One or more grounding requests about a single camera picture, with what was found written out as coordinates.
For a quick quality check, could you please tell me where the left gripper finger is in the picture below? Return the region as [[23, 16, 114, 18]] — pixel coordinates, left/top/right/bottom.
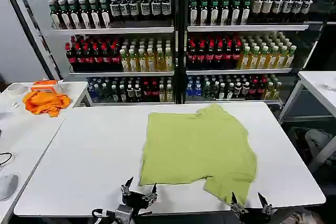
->
[[143, 183, 159, 202], [120, 177, 134, 197]]

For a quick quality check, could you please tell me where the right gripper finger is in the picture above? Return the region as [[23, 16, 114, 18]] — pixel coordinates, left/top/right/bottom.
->
[[257, 192, 274, 216], [230, 191, 249, 219]]

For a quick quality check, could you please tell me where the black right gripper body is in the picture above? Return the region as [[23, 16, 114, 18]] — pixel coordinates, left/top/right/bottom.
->
[[240, 207, 274, 224]]

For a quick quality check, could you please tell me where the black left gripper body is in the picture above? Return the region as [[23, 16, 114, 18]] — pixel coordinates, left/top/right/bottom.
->
[[121, 191, 158, 212]]

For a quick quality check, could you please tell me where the light green t-shirt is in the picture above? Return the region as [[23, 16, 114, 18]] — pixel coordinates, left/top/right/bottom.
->
[[138, 103, 258, 206]]

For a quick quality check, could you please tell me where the grey fabric bundle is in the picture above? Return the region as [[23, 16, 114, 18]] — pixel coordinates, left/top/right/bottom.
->
[[305, 129, 336, 162]]

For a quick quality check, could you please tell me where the white side table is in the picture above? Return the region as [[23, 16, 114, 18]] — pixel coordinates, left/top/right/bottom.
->
[[0, 80, 93, 224]]

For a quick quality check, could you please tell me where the crumpled orange cloth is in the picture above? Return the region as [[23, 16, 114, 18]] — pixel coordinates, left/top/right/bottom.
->
[[22, 90, 72, 119]]

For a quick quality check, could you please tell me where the grey rounded object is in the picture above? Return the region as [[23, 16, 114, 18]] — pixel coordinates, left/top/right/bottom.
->
[[0, 173, 19, 201]]

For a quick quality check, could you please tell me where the white table with grey legs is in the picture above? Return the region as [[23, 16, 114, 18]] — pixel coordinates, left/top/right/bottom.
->
[[277, 70, 336, 174]]

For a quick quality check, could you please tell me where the small clear plastic item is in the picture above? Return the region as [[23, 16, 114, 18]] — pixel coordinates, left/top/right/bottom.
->
[[7, 100, 22, 111]]

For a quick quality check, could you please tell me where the shelf rack with drink bottles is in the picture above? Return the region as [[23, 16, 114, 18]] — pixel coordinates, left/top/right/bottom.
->
[[48, 0, 326, 106]]

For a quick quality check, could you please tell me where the black slanted pole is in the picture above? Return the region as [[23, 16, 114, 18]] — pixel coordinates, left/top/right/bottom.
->
[[0, 0, 56, 81], [9, 0, 65, 81]]

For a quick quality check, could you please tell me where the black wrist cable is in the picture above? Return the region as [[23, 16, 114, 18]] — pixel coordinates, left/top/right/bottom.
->
[[91, 207, 153, 224]]

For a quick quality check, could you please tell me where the thin black cable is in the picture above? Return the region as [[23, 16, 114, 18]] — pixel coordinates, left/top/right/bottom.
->
[[0, 152, 15, 167]]

